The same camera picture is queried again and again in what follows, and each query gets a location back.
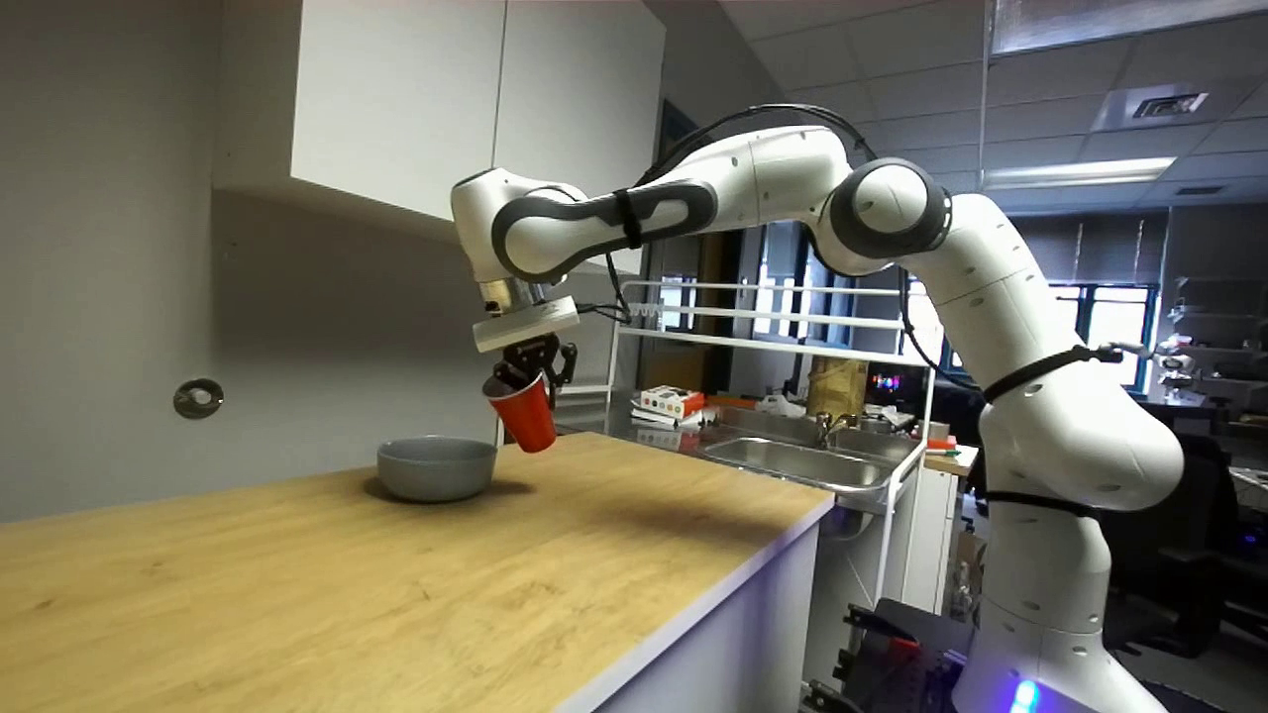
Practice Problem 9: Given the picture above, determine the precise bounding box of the white metal sink rack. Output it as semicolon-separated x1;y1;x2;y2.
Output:
558;279;930;604

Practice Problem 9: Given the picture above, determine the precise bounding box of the white counter base cabinet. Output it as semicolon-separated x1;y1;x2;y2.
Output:
553;498;832;713

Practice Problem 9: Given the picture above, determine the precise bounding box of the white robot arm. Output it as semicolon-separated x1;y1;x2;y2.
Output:
453;121;1183;713

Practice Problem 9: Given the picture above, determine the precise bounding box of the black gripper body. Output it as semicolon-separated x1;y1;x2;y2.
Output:
499;332;562;389

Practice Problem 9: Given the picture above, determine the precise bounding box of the white wall cabinet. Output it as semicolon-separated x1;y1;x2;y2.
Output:
212;0;671;279

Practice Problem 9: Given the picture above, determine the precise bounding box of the grey ceramic bowl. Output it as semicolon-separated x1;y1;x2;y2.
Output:
375;440;494;505

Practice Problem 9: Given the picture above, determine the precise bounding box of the red plastic cup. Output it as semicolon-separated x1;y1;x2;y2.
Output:
487;376;553;452

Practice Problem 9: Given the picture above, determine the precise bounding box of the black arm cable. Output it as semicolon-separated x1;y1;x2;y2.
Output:
603;101;879;321

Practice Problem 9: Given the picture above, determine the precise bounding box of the yellow bag on sink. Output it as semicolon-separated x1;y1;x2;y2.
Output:
807;361;867;420

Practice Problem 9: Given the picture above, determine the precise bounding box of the stainless steel sink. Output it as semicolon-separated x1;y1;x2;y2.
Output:
702;435;910;496

